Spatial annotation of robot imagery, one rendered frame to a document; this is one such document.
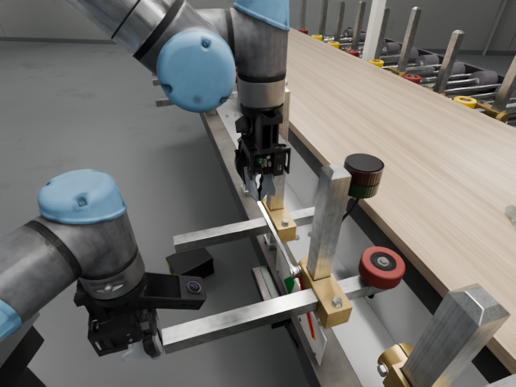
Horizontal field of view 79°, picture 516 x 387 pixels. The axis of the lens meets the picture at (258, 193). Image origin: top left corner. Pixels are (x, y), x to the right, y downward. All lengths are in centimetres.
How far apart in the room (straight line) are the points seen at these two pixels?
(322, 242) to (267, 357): 101
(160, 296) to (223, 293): 121
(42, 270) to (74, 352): 138
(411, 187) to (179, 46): 70
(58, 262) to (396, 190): 73
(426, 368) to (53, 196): 42
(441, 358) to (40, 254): 39
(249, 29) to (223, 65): 16
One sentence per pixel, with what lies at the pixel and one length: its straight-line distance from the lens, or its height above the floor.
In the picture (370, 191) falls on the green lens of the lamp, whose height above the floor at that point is 108.
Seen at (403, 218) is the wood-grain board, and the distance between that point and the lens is 77.
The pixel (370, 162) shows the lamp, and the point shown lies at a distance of 51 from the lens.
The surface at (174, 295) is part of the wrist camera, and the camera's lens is 48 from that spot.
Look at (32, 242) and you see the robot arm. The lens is 35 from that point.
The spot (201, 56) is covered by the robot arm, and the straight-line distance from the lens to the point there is 31.
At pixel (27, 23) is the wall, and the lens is 840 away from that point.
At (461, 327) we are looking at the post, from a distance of 35.
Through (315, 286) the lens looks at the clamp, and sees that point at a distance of 62.
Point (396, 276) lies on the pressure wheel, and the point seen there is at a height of 91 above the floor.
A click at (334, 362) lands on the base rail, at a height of 70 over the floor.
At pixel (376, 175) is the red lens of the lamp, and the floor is 111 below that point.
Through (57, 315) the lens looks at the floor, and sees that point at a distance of 187.
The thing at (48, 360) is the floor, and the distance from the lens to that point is 175.
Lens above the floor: 136
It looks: 37 degrees down
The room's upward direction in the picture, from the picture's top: straight up
